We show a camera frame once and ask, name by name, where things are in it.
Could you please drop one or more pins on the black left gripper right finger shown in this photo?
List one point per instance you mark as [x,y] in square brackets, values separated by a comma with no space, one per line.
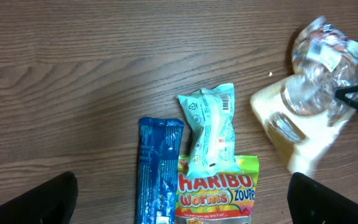
[310,202]

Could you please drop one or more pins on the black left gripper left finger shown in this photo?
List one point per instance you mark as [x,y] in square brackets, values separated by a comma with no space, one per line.
[52,202]

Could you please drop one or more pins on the beige snack bag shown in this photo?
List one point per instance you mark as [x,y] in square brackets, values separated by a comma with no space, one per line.
[303,114]

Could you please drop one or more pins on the green gummy candy bag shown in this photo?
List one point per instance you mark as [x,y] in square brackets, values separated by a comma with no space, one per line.
[227,197]

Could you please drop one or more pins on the light teal snack packet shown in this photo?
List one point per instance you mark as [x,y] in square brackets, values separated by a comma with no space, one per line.
[209,113]

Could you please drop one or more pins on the blue cookie packet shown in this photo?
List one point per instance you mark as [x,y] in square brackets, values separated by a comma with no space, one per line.
[157,178]

